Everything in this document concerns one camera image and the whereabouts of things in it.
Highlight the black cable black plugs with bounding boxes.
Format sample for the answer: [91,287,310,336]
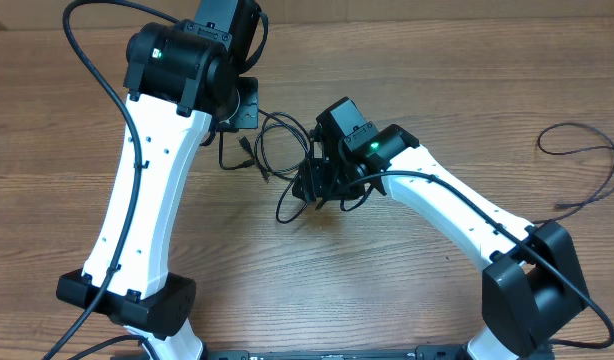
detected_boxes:
[532,122,614,226]

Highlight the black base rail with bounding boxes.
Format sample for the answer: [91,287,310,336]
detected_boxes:
[202,345,470,360]

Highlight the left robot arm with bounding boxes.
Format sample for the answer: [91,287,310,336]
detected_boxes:
[56,1,269,359]

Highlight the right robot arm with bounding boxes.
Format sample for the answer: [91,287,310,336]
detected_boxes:
[292,97,588,359]

